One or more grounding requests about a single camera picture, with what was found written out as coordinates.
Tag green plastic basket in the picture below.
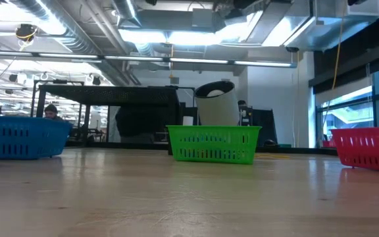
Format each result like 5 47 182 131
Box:
166 124 263 166

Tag yellow rubber band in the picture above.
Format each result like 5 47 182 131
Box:
254 152 291 161

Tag blue plastic basket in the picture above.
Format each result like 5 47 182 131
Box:
0 114 74 161

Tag dark office chair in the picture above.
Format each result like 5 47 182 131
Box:
114 105 159 138

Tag white cylinder with black rim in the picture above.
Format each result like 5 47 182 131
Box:
194 80 241 127

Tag long ceiling light strip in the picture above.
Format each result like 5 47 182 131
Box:
0 49 298 69

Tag black equipment box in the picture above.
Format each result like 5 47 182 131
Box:
240 105 278 145

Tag silver ventilation unit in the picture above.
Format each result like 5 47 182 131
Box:
241 0 379 53

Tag red plastic basket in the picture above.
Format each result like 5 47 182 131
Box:
330 126 379 174

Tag black table frame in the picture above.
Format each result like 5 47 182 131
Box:
63 140 339 157

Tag silver ceiling duct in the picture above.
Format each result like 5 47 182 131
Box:
8 0 143 87

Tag yellow hanging cable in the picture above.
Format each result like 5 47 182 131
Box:
330 13 345 90

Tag glass window wall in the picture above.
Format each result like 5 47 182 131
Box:
315 63 379 141

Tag black yellow cable reel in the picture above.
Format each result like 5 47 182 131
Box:
14 23 39 43

